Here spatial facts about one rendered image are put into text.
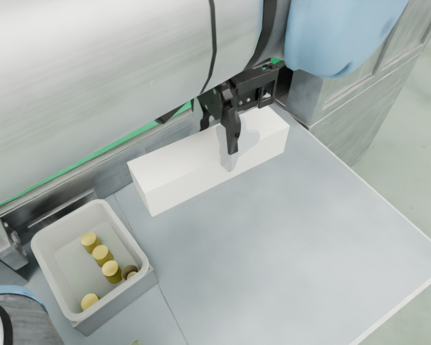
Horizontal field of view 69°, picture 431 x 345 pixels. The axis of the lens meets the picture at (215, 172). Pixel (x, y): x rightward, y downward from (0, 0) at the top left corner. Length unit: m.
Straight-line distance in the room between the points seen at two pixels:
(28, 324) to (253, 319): 0.42
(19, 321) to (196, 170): 0.27
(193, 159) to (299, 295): 0.42
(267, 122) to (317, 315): 0.43
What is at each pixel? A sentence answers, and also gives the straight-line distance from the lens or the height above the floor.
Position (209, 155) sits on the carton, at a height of 1.11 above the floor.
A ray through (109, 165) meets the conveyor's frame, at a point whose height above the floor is 0.86.
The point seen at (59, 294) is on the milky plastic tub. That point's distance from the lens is 0.69.
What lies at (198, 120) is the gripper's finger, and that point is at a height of 1.13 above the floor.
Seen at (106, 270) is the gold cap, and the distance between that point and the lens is 0.71.
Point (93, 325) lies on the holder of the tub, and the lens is 0.72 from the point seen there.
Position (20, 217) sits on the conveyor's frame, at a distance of 0.81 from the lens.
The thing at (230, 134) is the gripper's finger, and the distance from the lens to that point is 0.38.
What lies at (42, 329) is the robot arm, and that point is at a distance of 0.48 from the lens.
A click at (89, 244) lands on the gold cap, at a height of 0.81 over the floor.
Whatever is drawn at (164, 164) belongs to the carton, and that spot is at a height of 1.11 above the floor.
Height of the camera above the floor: 1.44
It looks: 52 degrees down
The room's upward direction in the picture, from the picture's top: straight up
